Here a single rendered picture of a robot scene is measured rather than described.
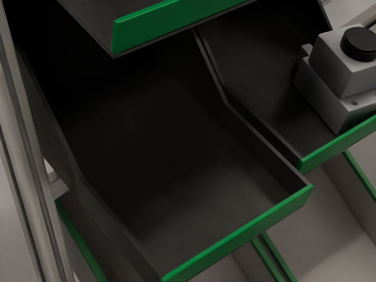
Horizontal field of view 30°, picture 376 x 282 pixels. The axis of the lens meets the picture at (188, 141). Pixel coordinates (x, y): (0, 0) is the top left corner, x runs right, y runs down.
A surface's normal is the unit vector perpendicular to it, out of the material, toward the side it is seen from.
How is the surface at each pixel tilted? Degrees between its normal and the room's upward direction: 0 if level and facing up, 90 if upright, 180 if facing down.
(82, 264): 90
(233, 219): 25
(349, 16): 0
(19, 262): 0
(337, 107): 86
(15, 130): 90
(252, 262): 90
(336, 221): 45
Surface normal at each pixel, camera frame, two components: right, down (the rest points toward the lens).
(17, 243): -0.12, -0.86
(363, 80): 0.48, 0.71
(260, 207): 0.16, -0.65
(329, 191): 0.36, -0.38
